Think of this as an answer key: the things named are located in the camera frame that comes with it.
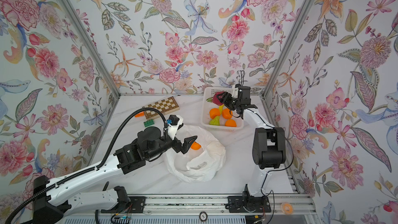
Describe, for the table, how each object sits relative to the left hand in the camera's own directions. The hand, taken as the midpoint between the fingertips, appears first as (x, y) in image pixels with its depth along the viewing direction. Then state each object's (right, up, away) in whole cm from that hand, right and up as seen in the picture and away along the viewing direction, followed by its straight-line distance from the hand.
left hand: (191, 133), depth 65 cm
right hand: (+16, +17, +28) cm, 36 cm away
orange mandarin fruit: (+13, +8, +36) cm, 39 cm away
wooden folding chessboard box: (-20, +13, +46) cm, 52 cm away
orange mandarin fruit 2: (+22, +8, +39) cm, 46 cm away
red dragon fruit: (+13, +17, +30) cm, 37 cm away
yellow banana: (+19, +11, +43) cm, 48 cm away
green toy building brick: (-30, +1, +38) cm, 49 cm away
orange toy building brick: (-38, +7, +42) cm, 57 cm away
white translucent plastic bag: (+2, -19, +14) cm, 24 cm away
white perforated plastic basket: (+8, +12, +38) cm, 41 cm away
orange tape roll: (+45, -37, +8) cm, 59 cm away
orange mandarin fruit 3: (+24, +2, +35) cm, 42 cm away
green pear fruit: (+14, +3, +33) cm, 36 cm away
